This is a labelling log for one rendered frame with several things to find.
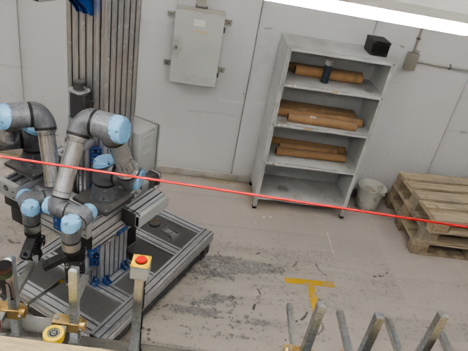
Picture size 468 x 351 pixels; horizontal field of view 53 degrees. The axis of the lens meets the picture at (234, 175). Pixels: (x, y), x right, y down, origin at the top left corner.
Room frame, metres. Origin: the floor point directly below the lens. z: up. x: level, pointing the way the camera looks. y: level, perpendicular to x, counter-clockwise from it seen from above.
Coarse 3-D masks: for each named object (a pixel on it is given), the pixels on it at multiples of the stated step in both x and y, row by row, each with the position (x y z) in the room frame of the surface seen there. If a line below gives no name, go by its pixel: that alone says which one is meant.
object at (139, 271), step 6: (132, 258) 1.36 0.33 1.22; (150, 258) 1.37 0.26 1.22; (132, 264) 1.32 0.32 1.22; (138, 264) 1.33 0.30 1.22; (144, 264) 1.34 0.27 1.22; (150, 264) 1.38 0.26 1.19; (132, 270) 1.32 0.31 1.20; (138, 270) 1.32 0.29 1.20; (144, 270) 1.32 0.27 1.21; (132, 276) 1.32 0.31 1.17; (138, 276) 1.32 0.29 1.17; (144, 276) 1.32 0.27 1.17
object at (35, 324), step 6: (6, 318) 1.33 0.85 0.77; (24, 318) 1.34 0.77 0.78; (30, 318) 1.34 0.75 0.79; (36, 318) 1.34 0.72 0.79; (42, 318) 1.35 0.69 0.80; (48, 318) 1.35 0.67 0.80; (6, 324) 1.33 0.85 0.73; (24, 324) 1.34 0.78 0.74; (30, 324) 1.34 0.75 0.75; (36, 324) 1.34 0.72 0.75; (42, 324) 1.35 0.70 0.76; (48, 324) 1.35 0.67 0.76; (24, 330) 1.34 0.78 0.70; (30, 330) 1.34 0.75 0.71; (36, 330) 1.34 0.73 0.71; (42, 330) 1.35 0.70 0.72
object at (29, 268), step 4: (28, 264) 1.58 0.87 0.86; (32, 264) 1.58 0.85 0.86; (24, 268) 1.55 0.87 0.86; (28, 268) 1.55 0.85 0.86; (32, 268) 1.56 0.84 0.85; (24, 272) 1.52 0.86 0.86; (28, 272) 1.53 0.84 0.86; (20, 276) 1.49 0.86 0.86; (24, 276) 1.50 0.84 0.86; (28, 276) 1.51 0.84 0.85; (20, 280) 1.47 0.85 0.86; (24, 280) 1.48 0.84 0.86; (20, 284) 1.45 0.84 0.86; (24, 284) 1.47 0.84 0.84; (20, 288) 1.43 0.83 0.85; (0, 312) 1.28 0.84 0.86; (4, 312) 1.29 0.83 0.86; (0, 316) 1.26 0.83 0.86; (4, 316) 1.28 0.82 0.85
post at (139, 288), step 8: (136, 280) 1.33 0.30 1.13; (136, 288) 1.33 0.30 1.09; (144, 288) 1.35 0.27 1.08; (136, 296) 1.33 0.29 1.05; (144, 296) 1.35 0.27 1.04; (136, 304) 1.33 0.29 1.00; (136, 312) 1.33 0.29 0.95; (136, 320) 1.33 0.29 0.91; (136, 328) 1.33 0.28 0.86; (136, 336) 1.34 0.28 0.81; (136, 344) 1.34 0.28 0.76
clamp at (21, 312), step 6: (0, 300) 1.33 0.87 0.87; (0, 306) 1.30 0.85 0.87; (6, 306) 1.31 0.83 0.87; (24, 306) 1.33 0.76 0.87; (6, 312) 1.29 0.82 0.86; (12, 312) 1.29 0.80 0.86; (18, 312) 1.30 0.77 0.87; (24, 312) 1.31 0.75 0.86; (12, 318) 1.29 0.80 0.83; (18, 318) 1.29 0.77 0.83
